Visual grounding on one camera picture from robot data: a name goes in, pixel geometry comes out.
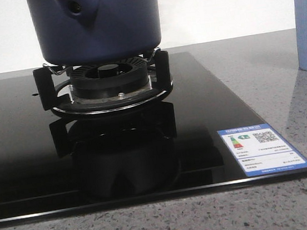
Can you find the dark blue cooking pot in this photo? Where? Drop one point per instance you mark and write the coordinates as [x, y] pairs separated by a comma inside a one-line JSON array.
[[75, 32]]

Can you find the black pot support grate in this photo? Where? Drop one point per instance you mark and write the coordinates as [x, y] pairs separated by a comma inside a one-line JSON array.
[[57, 94]]

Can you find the black gas burner head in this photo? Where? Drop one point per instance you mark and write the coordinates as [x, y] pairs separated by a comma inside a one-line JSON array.
[[109, 79]]

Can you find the blue white energy label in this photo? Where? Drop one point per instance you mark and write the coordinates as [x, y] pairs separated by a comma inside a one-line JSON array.
[[260, 150]]

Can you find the black glass stove top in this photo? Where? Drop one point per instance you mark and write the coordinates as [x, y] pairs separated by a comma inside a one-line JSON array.
[[51, 166]]

